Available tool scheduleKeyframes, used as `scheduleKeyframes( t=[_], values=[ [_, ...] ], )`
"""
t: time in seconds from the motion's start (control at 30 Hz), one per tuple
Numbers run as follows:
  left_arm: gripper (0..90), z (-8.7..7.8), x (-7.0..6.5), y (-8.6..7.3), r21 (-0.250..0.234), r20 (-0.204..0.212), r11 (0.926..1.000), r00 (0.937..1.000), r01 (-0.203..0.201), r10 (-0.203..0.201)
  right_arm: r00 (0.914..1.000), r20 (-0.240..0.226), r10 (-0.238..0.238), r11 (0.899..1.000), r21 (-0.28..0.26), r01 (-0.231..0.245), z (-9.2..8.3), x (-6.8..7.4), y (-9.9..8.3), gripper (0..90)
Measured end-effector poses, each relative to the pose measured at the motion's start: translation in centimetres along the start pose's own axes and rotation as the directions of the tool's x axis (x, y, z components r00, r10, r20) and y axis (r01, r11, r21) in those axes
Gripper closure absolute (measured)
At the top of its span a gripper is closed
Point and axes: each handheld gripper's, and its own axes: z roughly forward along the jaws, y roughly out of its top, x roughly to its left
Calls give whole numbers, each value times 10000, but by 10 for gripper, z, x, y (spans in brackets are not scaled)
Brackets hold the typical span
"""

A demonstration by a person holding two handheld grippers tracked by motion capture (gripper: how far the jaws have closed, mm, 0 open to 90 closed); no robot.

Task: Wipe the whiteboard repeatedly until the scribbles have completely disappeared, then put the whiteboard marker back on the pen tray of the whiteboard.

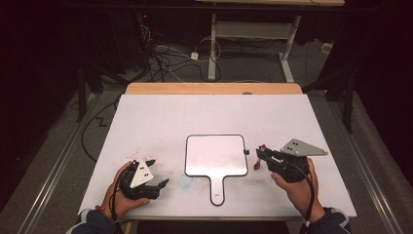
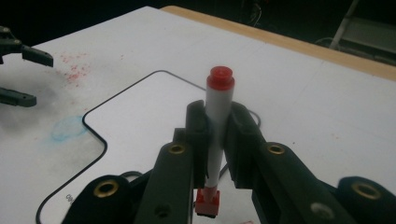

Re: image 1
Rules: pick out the black metal stand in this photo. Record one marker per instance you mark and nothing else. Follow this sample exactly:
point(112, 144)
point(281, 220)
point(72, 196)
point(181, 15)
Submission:
point(81, 97)

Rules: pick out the black marker clip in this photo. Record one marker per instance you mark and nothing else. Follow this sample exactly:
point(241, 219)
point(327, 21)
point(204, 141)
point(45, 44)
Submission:
point(246, 151)

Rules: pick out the wooden table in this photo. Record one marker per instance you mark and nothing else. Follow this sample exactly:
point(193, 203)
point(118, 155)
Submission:
point(211, 88)

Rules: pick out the white marker with red cap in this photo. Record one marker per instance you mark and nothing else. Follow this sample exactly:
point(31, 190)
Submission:
point(257, 165)

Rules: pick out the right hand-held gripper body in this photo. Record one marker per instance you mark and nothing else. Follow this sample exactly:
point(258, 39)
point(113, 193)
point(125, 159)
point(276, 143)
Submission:
point(302, 148)

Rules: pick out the white table cover sheet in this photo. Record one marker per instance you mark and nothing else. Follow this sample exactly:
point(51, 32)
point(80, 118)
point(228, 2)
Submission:
point(162, 123)

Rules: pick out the person's right hand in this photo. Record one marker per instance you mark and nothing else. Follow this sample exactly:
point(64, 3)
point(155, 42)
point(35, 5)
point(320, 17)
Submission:
point(302, 195)

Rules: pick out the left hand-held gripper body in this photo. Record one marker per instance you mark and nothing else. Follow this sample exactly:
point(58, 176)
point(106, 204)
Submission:
point(141, 175)

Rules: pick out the white paddle whiteboard black rim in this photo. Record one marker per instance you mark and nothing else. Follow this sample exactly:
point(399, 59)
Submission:
point(214, 156)

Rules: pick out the aluminium floor rail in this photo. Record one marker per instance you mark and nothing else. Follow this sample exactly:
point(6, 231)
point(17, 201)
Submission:
point(370, 182)
point(52, 178)

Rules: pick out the white power adapter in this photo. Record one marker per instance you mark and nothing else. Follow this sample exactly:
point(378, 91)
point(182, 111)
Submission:
point(194, 56)

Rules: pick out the white frame desk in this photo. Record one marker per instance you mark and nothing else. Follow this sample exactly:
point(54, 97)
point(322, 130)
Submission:
point(212, 48)

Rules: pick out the person's left hand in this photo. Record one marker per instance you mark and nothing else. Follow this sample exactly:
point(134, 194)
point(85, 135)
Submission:
point(121, 204)

